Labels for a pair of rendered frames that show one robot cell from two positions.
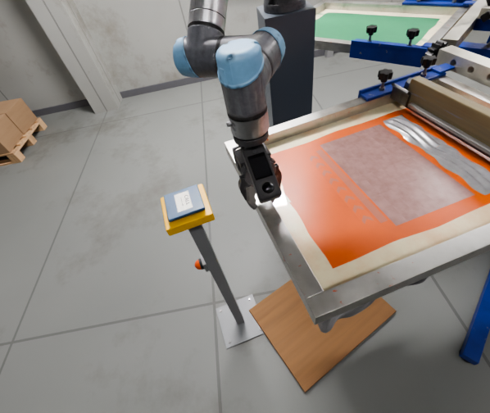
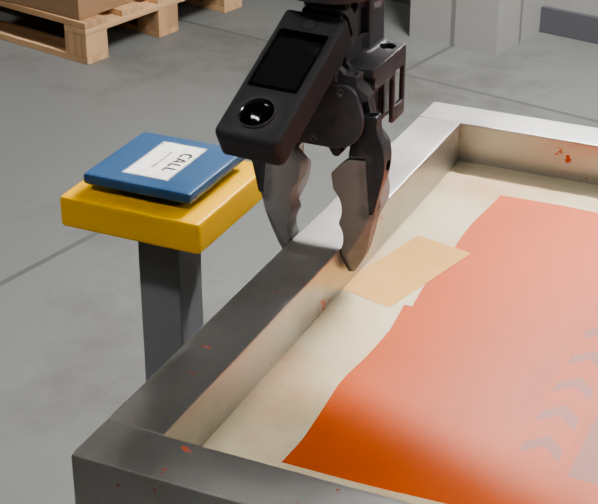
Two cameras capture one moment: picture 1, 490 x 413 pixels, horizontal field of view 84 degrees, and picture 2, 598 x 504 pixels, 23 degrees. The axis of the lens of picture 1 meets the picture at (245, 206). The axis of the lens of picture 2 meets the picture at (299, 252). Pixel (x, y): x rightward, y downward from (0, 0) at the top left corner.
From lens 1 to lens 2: 64 cm
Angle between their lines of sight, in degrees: 34
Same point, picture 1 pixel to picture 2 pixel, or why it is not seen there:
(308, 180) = (535, 297)
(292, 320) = not seen: outside the picture
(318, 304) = (114, 442)
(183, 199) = (170, 157)
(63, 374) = not seen: outside the picture
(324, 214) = (449, 373)
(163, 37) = not seen: outside the picture
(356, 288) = (237, 477)
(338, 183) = not seen: outside the picture
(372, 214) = (579, 449)
